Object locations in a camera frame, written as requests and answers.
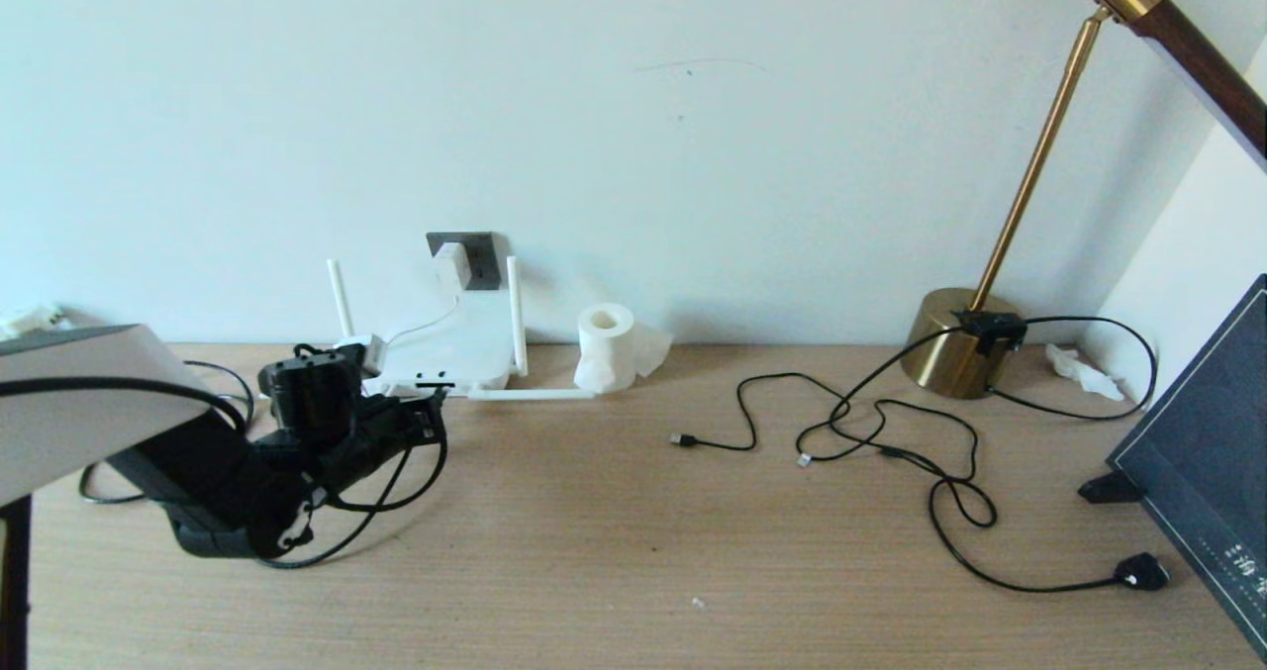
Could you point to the grey wall socket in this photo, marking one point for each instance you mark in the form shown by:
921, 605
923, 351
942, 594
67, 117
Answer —
485, 254

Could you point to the white plastic wrapped item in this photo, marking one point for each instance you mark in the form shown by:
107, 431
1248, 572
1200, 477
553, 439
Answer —
28, 319

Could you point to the crumpled white tissue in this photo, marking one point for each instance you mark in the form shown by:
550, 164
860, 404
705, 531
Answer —
1086, 374

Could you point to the white router with antennas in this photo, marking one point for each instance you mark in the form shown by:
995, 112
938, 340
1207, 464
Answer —
445, 353

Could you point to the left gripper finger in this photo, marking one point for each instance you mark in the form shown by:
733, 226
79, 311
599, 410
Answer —
434, 397
430, 412

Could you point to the white toilet paper roll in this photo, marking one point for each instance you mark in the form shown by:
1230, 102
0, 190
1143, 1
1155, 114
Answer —
606, 351

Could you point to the dark framed board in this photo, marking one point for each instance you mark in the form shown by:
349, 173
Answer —
1208, 452

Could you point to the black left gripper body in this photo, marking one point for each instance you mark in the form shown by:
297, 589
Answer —
381, 437

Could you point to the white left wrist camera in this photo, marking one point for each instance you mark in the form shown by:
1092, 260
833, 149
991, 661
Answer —
361, 351

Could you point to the brass desk lamp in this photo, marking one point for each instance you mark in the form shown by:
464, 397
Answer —
945, 348

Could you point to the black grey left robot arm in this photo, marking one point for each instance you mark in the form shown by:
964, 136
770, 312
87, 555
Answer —
99, 413

